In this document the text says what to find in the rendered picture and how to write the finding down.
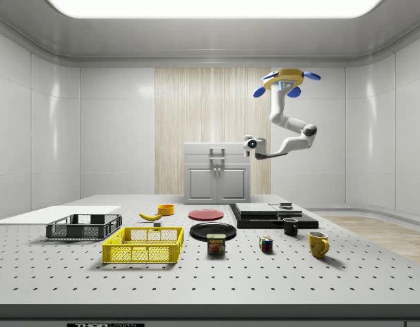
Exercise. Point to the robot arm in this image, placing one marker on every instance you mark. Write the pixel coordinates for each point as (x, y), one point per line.
(279, 109)

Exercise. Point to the white cabinet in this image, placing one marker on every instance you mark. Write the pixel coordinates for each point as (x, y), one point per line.
(199, 184)

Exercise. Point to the red plate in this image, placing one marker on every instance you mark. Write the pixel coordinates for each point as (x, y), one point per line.
(206, 214)

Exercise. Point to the yellow bowl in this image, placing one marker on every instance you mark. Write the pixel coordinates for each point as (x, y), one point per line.
(165, 210)

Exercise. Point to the black plate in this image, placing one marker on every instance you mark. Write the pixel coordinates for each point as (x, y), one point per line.
(213, 228)

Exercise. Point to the black stove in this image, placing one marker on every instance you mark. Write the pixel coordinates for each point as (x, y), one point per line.
(257, 208)

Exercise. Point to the banana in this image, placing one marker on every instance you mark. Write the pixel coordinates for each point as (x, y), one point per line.
(150, 217)

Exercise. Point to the flat-sided can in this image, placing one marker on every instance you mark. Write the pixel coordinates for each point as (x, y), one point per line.
(216, 245)

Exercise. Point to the puzzle cube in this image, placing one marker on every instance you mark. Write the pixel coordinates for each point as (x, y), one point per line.
(266, 244)

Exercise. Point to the black mug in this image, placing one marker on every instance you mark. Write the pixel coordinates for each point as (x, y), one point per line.
(290, 227)

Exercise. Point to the yellow basket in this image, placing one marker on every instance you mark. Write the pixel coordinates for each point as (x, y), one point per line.
(139, 254)

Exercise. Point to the drone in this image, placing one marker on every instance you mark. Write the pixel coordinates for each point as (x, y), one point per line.
(288, 73)

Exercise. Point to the yellow mug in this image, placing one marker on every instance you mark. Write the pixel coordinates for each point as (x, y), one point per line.
(317, 245)

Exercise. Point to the dark grey basket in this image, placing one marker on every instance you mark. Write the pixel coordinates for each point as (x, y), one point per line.
(81, 232)

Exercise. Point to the white board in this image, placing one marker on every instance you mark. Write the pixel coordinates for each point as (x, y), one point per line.
(43, 213)

